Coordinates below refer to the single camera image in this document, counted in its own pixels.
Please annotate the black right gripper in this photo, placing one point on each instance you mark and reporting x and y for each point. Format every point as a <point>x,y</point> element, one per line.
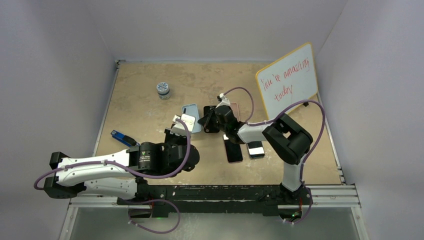
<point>203,120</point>

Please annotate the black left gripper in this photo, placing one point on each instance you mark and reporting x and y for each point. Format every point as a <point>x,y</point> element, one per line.
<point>169,135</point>

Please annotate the black smartphone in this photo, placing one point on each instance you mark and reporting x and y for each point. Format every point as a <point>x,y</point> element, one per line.
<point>233,151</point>

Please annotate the phone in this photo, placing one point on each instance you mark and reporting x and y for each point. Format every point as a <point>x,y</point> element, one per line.
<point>193,111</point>
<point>209,121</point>

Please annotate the pink phone case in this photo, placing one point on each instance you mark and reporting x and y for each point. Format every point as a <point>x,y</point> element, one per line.
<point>235,109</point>

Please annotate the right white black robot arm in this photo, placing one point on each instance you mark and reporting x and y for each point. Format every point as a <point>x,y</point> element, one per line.
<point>291,142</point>

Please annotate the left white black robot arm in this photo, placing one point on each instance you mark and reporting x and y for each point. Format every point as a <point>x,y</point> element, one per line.
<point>117,174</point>

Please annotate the blue black stapler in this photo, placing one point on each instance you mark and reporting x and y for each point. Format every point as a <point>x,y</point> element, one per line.
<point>124,139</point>

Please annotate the white blue lidded jar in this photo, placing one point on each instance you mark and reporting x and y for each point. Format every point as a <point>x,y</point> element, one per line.
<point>163,90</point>

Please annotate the yellow framed whiteboard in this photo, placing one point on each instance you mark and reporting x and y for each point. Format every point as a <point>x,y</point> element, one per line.
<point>288,80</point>

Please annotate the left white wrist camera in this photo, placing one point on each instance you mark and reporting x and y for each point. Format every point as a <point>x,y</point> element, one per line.
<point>183,125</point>

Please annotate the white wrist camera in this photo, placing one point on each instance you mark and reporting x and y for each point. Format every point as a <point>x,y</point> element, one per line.
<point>183,125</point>
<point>223,100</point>

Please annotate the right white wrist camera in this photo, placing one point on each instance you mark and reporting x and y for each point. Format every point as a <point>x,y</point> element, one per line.
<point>223,100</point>

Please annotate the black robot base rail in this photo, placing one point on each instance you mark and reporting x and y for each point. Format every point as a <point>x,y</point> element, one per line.
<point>267,200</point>

